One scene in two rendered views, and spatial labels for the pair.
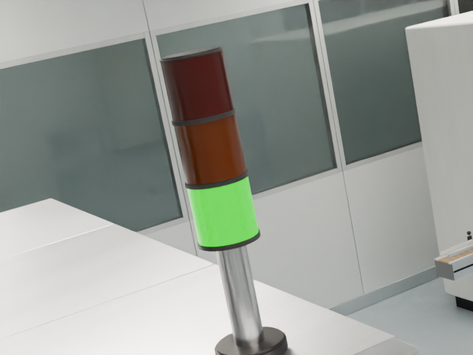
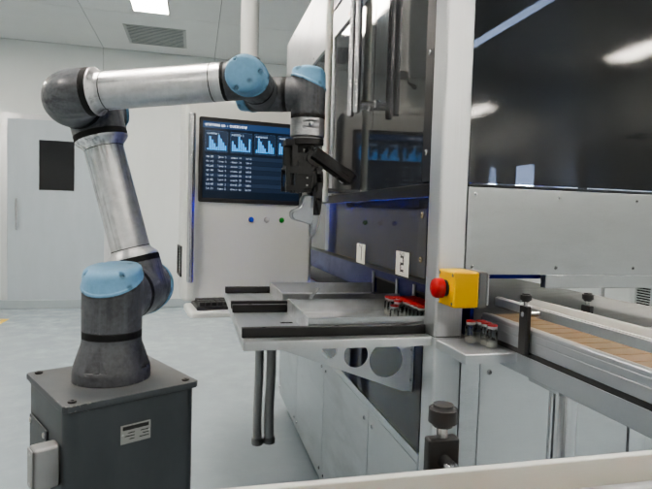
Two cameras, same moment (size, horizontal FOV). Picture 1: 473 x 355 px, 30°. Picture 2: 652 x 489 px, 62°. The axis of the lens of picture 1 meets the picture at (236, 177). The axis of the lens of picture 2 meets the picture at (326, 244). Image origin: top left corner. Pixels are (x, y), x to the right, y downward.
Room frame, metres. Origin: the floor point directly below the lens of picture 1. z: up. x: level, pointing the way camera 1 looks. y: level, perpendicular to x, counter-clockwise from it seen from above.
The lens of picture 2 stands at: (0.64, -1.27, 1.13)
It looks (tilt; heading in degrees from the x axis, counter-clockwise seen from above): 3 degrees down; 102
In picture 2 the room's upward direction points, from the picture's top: 2 degrees clockwise
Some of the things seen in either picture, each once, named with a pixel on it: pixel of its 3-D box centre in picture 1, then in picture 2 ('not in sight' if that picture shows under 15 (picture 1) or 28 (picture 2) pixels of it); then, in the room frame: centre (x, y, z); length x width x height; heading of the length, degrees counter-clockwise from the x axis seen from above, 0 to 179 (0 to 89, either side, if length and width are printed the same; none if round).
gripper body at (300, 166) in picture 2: not in sight; (303, 167); (0.34, -0.12, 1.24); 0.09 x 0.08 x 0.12; 27
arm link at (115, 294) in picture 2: not in sight; (114, 295); (-0.01, -0.29, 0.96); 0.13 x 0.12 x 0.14; 98
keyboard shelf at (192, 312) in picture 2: not in sight; (247, 307); (-0.05, 0.58, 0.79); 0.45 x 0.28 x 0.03; 34
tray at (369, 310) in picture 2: not in sight; (365, 313); (0.46, 0.02, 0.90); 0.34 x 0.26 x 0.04; 26
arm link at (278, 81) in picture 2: not in sight; (261, 92); (0.24, -0.15, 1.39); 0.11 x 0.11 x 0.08; 8
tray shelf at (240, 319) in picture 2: not in sight; (321, 312); (0.33, 0.14, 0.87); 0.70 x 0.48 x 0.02; 116
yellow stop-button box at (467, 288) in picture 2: not in sight; (461, 287); (0.68, -0.15, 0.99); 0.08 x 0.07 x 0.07; 26
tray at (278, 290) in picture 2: not in sight; (331, 293); (0.31, 0.33, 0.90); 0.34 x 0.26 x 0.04; 26
